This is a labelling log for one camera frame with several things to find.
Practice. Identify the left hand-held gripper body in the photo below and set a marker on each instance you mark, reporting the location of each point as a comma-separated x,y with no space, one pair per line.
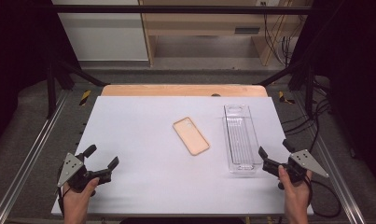
76,174

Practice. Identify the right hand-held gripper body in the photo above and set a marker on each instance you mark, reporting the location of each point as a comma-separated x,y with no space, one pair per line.
300,163

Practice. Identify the clear plastic container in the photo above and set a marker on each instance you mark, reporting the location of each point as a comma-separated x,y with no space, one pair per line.
241,140

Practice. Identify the peach phone case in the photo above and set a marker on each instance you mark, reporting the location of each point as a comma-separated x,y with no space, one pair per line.
191,136

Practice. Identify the person's left hand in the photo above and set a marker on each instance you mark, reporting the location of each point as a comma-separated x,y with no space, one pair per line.
76,200

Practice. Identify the person's right hand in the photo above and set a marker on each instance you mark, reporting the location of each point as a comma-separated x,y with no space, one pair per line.
296,196

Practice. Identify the white board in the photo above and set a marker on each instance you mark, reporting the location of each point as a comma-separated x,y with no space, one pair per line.
151,174

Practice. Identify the yellow clamp right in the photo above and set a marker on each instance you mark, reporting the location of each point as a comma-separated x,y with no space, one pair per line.
283,98

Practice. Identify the small black table grommet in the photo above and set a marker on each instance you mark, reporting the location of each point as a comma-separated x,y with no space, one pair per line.
215,95

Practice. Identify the wooden table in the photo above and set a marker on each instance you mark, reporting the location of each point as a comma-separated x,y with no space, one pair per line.
164,90

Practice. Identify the black curtain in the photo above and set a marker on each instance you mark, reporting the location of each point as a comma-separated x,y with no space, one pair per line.
353,77
14,56

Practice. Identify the white cabinet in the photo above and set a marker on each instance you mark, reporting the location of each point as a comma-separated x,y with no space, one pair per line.
104,34

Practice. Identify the wooden shelf unit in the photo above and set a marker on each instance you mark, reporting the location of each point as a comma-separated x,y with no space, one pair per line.
207,21

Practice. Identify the aluminium rail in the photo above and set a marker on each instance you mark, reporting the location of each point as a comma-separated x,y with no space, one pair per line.
335,174
30,155

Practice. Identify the black frame strut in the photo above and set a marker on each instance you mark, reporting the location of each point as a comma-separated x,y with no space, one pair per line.
288,73
80,74

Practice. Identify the black horizontal frame bar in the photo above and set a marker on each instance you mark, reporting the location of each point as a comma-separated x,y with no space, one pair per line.
176,9

